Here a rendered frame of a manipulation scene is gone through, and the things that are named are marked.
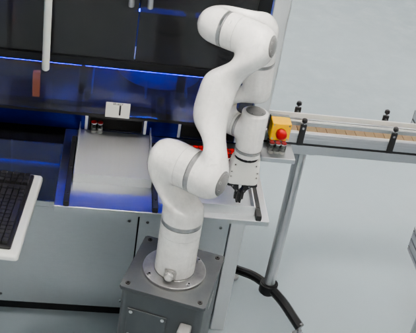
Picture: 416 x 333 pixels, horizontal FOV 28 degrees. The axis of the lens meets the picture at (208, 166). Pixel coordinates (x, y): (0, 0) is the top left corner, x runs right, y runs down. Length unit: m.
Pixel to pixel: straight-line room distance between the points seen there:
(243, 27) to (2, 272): 1.64
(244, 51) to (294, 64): 3.79
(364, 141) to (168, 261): 1.13
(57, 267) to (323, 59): 3.30
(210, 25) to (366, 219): 2.44
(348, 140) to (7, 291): 1.48
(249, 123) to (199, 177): 0.39
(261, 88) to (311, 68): 3.52
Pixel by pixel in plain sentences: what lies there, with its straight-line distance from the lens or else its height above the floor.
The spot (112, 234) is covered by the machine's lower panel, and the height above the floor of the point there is 0.47.
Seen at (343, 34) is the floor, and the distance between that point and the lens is 6.63.
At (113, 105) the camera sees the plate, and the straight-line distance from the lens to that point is 2.92.
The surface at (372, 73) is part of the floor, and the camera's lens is 6.09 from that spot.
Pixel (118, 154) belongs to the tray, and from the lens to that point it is 2.94.
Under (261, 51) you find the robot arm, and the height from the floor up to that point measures 1.58.
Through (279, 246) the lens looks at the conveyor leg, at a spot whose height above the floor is 0.36.
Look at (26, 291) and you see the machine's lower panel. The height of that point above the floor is 0.15.
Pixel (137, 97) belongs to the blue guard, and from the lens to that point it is 2.90.
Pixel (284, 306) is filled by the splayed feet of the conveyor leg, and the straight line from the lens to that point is 3.61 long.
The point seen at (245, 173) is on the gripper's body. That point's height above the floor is 1.05.
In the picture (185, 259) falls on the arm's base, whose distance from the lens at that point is 2.40.
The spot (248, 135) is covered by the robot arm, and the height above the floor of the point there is 1.19.
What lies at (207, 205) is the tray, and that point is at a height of 0.91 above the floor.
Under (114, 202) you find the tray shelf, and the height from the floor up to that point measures 0.88.
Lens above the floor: 2.46
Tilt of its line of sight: 32 degrees down
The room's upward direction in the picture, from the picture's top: 10 degrees clockwise
